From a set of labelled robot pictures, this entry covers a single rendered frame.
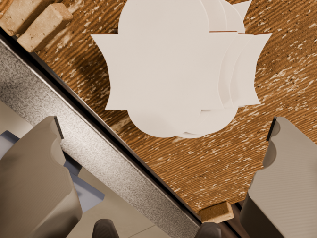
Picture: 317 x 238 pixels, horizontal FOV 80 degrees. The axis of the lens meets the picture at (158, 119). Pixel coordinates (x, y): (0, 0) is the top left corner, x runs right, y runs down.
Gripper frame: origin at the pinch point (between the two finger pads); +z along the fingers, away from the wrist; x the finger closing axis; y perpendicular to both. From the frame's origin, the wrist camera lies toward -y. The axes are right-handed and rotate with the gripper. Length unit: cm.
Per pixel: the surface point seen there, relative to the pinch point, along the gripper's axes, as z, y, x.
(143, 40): 6.8, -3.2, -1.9
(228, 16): 8.8, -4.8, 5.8
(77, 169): 28, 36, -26
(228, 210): 9.9, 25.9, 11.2
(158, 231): 106, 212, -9
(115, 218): 105, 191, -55
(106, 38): 6.7, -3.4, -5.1
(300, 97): 11.9, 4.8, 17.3
